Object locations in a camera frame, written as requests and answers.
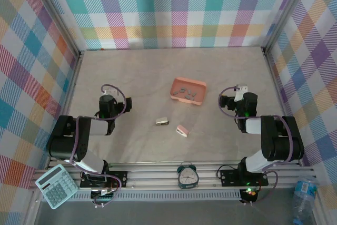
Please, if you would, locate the clear plastic water bottle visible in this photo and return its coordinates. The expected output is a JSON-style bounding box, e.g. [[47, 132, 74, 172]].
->
[[291, 174, 321, 225]]

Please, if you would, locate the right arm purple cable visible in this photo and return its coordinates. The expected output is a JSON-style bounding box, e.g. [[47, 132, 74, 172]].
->
[[217, 85, 293, 206]]

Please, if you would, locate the aluminium mounting rail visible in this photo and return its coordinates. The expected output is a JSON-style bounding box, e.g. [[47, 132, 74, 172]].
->
[[31, 159, 318, 191]]

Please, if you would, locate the black controller board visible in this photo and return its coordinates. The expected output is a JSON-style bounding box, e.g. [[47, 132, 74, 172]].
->
[[241, 187, 259, 202], [91, 188, 117, 201]]

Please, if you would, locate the teal alarm clock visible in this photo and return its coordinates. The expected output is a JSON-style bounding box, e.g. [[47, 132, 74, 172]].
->
[[176, 161, 199, 190]]

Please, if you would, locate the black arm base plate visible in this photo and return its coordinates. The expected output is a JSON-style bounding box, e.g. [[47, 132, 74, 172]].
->
[[220, 169, 269, 188], [80, 171, 129, 189]]

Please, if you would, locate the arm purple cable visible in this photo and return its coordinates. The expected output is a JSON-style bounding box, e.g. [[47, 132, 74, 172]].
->
[[217, 85, 293, 206], [70, 84, 127, 209]]

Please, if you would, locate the orange plastic tray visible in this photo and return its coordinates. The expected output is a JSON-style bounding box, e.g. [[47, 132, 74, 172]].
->
[[170, 77, 207, 107]]

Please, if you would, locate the teal calculator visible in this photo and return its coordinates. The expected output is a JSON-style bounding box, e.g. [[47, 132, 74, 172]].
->
[[35, 163, 79, 210]]

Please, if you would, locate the aluminium side rail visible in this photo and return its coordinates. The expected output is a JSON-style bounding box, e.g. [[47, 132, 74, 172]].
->
[[260, 47, 303, 165], [46, 50, 85, 170]]

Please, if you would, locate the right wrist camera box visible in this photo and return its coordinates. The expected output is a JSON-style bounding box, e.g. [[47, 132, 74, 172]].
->
[[235, 84, 249, 102]]

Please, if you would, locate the aluminium frame post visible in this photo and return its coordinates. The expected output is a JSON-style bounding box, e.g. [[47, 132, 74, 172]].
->
[[31, 0, 85, 57], [262, 0, 314, 51]]

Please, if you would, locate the grey slotted cable duct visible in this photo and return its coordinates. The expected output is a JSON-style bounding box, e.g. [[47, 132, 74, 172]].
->
[[65, 189, 242, 203]]

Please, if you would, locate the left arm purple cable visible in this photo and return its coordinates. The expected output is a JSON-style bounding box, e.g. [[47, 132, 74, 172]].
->
[[70, 84, 127, 209]]

